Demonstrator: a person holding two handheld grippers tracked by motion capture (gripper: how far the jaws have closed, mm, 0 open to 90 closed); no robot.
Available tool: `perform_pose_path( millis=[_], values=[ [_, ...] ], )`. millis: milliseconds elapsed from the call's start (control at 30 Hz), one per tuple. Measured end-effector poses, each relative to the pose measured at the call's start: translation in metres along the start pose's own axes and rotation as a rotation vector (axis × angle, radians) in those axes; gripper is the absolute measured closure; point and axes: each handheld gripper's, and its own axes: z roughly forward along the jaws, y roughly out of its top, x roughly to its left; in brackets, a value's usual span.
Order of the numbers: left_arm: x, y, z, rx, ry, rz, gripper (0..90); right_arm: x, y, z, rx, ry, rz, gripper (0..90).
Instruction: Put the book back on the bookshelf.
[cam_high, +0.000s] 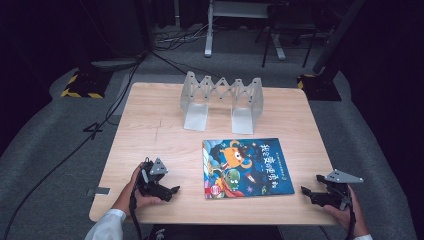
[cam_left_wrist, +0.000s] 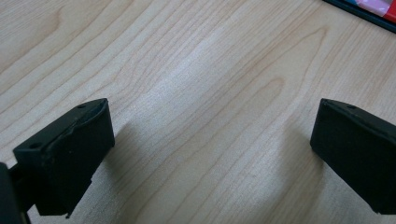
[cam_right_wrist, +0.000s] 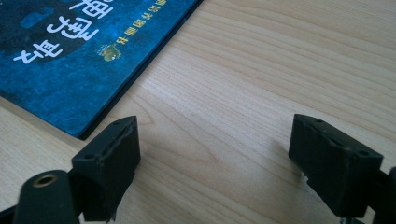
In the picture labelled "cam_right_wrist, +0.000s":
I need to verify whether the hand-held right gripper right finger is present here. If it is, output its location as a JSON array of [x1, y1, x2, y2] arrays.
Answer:
[[288, 113, 384, 218]]

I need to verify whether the blue picture book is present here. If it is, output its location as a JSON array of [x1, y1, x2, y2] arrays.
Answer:
[[0, 0, 205, 141]]

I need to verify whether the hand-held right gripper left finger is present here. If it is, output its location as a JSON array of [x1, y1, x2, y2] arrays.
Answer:
[[68, 115, 141, 222]]

